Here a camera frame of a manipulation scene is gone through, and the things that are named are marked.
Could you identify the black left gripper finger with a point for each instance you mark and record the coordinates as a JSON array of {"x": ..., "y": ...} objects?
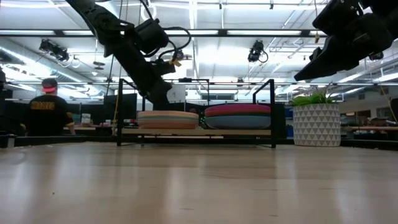
[
  {"x": 164, "y": 99},
  {"x": 154, "y": 99}
]

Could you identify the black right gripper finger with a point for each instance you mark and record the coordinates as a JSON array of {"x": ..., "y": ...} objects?
[
  {"x": 335, "y": 51},
  {"x": 335, "y": 67}
]

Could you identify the peach plate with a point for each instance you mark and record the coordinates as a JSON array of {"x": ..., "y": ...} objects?
[{"x": 168, "y": 125}]

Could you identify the pink plate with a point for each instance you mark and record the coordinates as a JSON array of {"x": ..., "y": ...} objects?
[{"x": 237, "y": 107}]

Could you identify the blue plate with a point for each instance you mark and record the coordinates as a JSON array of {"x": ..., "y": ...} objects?
[{"x": 237, "y": 123}]

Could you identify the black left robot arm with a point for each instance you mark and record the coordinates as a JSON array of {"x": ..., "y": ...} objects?
[{"x": 99, "y": 21}]

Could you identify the white tank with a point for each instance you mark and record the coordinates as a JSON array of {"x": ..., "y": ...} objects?
[{"x": 178, "y": 93}]

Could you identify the black monitor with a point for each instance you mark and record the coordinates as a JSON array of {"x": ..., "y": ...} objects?
[{"x": 127, "y": 107}]

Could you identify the round black ceiling fixture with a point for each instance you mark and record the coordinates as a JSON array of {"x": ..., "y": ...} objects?
[{"x": 180, "y": 56}]

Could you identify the green plant in patterned pot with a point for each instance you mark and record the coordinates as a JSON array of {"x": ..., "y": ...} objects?
[{"x": 317, "y": 124}]

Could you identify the black dish rack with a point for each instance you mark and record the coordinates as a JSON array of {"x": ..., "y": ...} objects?
[{"x": 217, "y": 132}]

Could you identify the white and teal carton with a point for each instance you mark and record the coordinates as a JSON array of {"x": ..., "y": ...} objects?
[{"x": 86, "y": 118}]

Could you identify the wooden background table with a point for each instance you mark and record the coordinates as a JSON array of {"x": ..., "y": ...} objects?
[{"x": 373, "y": 127}]

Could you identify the blue bin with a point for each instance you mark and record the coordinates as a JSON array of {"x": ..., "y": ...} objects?
[{"x": 289, "y": 124}]

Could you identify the black ceiling fixture cluster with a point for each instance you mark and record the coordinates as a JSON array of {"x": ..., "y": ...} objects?
[{"x": 54, "y": 49}]

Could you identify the person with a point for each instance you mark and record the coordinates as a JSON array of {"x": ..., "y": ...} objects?
[{"x": 46, "y": 115}]

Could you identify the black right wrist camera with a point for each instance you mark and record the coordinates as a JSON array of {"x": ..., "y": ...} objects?
[{"x": 335, "y": 18}]

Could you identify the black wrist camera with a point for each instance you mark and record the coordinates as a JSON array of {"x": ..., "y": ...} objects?
[
  {"x": 335, "y": 18},
  {"x": 150, "y": 35}
]

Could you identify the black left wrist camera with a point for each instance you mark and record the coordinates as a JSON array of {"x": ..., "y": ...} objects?
[{"x": 150, "y": 35}]

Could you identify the black ceiling camera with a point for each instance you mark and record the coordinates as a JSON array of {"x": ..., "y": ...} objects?
[{"x": 255, "y": 51}]

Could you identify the black overhead frame beam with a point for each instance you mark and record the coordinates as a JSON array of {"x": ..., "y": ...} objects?
[{"x": 222, "y": 32}]

